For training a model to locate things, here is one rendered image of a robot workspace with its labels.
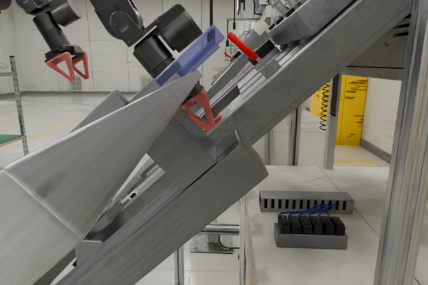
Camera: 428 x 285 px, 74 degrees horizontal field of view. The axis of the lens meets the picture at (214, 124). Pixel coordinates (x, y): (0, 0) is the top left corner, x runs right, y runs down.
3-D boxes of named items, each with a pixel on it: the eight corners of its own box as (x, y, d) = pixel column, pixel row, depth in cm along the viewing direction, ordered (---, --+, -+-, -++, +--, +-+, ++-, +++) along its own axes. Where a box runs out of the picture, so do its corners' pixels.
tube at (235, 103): (112, 217, 60) (108, 214, 60) (114, 214, 62) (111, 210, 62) (301, 51, 51) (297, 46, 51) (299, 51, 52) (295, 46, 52)
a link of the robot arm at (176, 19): (114, 19, 54) (104, 20, 46) (160, -21, 53) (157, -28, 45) (157, 68, 59) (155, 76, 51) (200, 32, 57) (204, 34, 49)
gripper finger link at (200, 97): (227, 114, 59) (198, 78, 58) (227, 121, 52) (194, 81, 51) (201, 133, 60) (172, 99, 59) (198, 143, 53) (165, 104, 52)
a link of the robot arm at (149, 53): (134, 51, 56) (125, 49, 50) (160, 28, 55) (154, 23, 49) (156, 79, 57) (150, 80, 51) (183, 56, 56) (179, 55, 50)
